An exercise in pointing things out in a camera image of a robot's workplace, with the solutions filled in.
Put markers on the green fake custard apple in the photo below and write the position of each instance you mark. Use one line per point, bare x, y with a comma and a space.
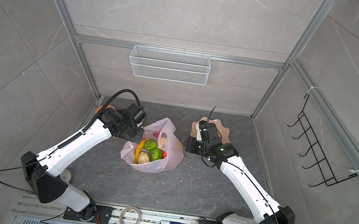
150, 144

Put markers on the white wire mesh basket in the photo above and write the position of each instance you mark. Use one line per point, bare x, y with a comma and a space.
170, 65

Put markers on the roll of clear tape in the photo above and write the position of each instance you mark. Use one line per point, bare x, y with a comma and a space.
130, 215

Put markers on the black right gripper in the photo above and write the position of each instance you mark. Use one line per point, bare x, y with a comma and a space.
190, 146

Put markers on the orange shark plush toy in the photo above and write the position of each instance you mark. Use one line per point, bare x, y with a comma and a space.
101, 108

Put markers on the pink plastic bag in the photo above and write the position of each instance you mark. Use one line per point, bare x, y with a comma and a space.
162, 132

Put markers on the yellow fake banana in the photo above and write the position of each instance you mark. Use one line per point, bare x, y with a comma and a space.
138, 150

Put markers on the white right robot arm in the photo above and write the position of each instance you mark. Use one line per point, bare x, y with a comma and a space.
264, 209

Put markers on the pink scalloped plastic bowl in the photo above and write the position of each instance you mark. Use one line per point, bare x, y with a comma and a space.
222, 131

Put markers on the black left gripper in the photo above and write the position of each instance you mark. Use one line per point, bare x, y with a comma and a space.
138, 138

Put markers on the black wire hook rack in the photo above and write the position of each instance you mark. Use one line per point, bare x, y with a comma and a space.
315, 150

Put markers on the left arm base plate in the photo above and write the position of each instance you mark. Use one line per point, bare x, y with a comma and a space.
99, 213

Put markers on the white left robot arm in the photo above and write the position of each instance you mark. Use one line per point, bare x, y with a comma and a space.
42, 171

